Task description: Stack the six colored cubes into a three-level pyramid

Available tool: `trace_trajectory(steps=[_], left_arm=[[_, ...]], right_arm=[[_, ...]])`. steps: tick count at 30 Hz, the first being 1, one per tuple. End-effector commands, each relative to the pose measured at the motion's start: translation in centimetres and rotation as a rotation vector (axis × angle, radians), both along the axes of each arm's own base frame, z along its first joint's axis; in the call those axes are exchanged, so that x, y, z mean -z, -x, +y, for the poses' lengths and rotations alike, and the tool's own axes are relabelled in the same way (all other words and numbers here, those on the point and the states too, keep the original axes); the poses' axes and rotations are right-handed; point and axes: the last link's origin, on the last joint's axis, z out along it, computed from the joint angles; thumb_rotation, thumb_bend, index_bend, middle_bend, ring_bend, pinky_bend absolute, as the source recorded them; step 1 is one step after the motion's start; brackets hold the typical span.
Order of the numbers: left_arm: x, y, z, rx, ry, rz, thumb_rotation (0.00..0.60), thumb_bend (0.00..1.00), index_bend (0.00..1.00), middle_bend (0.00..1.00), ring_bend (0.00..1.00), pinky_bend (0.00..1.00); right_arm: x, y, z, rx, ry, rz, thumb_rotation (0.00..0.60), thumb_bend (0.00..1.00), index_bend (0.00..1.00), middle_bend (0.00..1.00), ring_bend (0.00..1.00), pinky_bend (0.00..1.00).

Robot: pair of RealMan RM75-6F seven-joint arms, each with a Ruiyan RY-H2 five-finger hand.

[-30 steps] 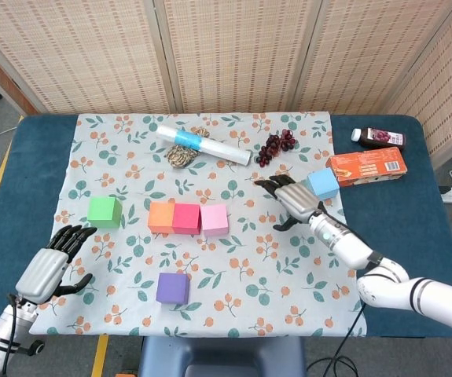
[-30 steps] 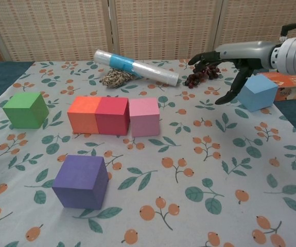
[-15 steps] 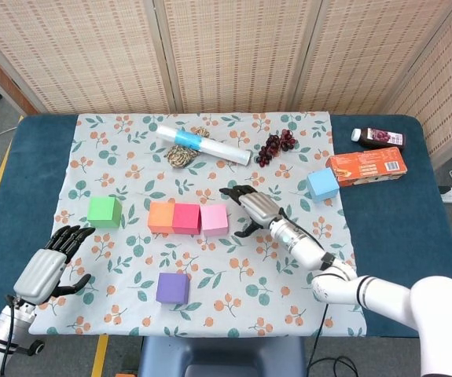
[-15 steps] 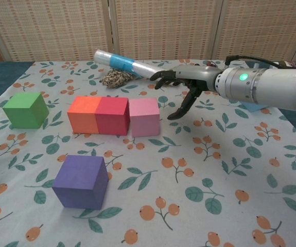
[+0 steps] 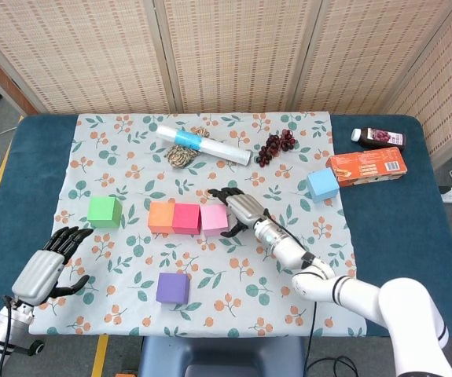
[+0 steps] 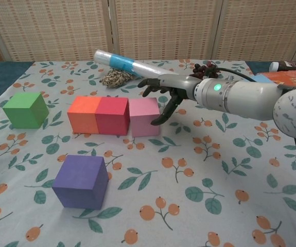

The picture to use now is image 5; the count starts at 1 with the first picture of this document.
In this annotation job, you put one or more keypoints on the pink cube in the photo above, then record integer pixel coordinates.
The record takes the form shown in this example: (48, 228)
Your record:
(214, 220)

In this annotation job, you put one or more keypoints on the floral tablecloth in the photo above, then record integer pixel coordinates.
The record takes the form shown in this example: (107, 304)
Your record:
(249, 275)

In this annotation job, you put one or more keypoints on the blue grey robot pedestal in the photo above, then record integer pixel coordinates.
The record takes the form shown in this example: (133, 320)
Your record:
(225, 353)

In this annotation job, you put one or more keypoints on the light blue cube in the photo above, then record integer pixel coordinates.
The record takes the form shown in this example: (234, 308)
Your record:
(322, 185)

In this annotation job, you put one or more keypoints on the grape juice bottle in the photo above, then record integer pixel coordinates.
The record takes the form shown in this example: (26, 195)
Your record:
(379, 137)

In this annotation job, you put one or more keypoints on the woven bamboo screen panel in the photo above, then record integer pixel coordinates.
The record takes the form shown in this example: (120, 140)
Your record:
(449, 94)
(237, 51)
(72, 51)
(367, 51)

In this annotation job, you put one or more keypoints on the orange cube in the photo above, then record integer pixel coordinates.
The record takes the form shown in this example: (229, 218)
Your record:
(160, 218)

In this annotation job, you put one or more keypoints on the orange carton box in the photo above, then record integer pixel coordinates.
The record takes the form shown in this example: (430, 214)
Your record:
(371, 167)

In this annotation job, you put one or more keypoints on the clear film roll blue label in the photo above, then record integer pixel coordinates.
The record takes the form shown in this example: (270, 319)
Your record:
(210, 146)

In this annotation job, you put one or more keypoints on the black chair base with caster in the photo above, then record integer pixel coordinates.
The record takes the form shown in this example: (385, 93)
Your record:
(37, 347)

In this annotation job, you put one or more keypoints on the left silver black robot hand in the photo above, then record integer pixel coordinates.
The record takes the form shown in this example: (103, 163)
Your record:
(37, 277)

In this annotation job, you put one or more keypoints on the red cube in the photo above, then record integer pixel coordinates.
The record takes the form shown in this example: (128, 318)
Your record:
(186, 219)

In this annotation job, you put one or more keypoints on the green cube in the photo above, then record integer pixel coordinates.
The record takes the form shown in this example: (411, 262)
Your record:
(103, 212)

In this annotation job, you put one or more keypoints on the dark teal table cover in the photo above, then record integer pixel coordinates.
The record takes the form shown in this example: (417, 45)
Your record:
(386, 216)

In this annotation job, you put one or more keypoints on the dark purple grape bunch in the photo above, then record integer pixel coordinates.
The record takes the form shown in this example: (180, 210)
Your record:
(273, 147)

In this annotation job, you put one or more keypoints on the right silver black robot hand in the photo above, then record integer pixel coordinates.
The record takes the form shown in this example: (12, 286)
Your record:
(245, 210)

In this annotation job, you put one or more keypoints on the purple cube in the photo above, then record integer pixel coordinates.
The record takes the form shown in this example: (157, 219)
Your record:
(172, 288)

